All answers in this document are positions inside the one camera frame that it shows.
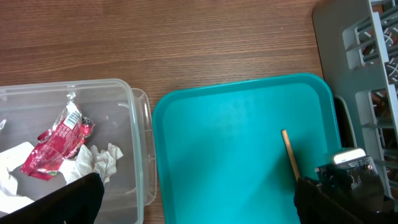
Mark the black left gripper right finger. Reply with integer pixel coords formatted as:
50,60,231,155
294,178,364,224

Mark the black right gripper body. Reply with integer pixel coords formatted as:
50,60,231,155
315,156,397,224

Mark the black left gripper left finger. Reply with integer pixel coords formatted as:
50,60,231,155
1,173,104,224

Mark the wooden chopstick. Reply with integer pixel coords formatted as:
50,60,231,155
282,129,300,181

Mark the red snack wrapper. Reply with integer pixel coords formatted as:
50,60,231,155
20,91,95,181

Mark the grey dishwasher rack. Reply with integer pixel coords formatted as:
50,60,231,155
312,0,397,198

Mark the clear plastic bin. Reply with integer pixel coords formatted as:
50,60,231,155
1,79,156,223

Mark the teal plastic tray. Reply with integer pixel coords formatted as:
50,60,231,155
152,73,341,224

